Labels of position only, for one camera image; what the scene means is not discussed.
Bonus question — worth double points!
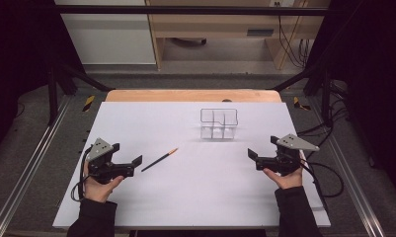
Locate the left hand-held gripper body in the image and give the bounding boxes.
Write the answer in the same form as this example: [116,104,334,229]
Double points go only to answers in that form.
[85,137,134,185]

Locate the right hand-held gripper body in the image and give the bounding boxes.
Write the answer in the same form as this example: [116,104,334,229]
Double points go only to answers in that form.
[255,132,321,177]

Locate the person's right hand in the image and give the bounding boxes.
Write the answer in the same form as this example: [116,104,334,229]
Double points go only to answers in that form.
[262,157,307,191]

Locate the person's left hand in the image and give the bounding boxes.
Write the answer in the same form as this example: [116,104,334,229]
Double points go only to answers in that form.
[82,161,125,204]

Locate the black pencil with orange tip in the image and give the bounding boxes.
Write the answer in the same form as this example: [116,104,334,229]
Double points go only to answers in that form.
[140,147,180,173]

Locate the clear plastic divided organizer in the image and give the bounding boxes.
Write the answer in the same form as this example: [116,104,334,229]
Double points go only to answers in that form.
[199,108,239,140]

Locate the black and yellow hazard tape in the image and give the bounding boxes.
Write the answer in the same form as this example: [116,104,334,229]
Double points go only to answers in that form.
[82,95,97,113]
[292,96,312,112]

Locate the white table cover board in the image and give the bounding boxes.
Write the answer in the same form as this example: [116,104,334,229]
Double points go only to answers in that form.
[52,101,332,230]

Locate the grey label on desk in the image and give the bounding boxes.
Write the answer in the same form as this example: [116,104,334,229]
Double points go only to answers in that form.
[246,28,276,38]

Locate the white cabinet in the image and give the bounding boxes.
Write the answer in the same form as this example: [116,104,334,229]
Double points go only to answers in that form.
[53,0,158,66]

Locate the dark curtain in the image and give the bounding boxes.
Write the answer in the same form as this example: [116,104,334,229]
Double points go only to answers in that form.
[305,0,396,201]
[0,0,86,162]

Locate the light wooden desk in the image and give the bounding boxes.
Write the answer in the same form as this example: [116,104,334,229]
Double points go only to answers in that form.
[145,0,332,71]

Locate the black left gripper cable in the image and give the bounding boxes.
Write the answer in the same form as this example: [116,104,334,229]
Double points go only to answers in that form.
[69,147,93,202]

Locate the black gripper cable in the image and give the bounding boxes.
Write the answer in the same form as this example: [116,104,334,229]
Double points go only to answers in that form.
[299,158,346,199]
[69,147,93,202]

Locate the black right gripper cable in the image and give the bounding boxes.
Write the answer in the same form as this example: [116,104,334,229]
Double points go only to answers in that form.
[299,158,346,199]

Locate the black floor cables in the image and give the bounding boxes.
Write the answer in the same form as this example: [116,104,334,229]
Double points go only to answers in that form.
[296,78,352,149]

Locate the black metal frame stand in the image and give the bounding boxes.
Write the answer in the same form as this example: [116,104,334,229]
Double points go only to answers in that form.
[270,62,333,124]
[46,60,116,126]

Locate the aluminium rail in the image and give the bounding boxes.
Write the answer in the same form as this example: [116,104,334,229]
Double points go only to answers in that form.
[308,97,387,237]
[0,95,73,237]

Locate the hanging black cables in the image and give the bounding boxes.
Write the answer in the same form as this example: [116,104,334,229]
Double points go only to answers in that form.
[274,1,313,69]

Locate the black horizontal frame bar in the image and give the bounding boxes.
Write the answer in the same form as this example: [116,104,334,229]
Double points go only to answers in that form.
[51,4,332,17]

